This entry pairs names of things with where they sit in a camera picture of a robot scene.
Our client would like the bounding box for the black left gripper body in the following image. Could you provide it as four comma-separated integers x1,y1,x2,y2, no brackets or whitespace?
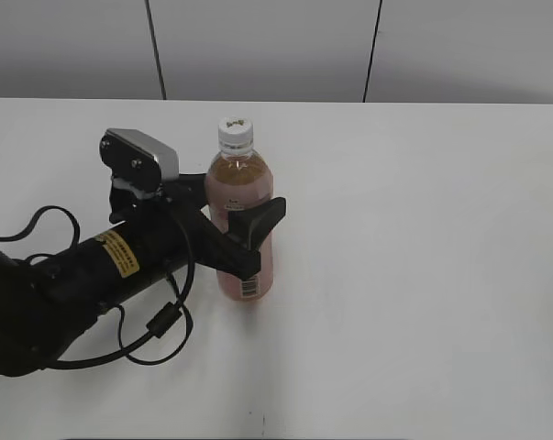
110,178,261,280

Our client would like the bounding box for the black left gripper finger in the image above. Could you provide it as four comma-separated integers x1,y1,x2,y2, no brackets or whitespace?
227,197,286,250
178,173,206,189

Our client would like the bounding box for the pink label tea bottle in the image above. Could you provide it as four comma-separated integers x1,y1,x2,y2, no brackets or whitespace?
205,142,273,302

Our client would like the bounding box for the white bottle cap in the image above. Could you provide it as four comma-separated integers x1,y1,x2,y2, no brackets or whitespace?
217,116,253,145

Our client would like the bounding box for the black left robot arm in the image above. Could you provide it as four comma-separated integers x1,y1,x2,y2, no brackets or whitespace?
0,174,286,377

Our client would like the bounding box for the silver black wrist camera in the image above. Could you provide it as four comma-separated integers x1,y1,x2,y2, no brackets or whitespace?
99,128,180,199

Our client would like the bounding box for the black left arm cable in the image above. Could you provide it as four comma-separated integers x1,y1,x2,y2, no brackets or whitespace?
0,201,195,370

